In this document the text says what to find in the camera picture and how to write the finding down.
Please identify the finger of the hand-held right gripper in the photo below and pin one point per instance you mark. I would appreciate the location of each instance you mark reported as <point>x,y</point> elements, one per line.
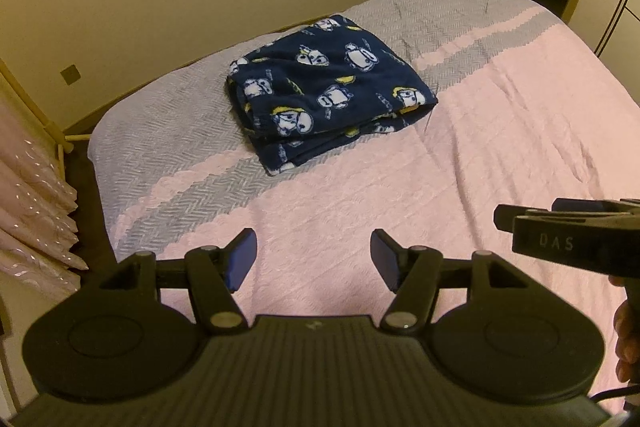
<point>530,213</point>

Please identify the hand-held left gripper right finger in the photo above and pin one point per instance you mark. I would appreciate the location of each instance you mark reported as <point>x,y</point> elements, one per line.
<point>386,257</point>

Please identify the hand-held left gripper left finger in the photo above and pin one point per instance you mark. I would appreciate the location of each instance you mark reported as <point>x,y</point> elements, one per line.
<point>241,257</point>

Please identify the navy printed fleece garment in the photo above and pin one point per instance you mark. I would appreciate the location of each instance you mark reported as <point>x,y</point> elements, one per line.
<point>325,97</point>

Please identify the person's right hand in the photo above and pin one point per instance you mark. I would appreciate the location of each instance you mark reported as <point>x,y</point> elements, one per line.
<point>627,342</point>

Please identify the pink and grey bedspread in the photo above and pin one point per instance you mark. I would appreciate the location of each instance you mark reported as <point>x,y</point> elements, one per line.
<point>350,197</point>

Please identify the pink curtain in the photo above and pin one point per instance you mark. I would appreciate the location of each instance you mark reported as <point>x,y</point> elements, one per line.
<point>30,207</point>

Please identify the square wall plate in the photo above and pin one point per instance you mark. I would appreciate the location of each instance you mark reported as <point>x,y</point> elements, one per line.
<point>70,75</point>

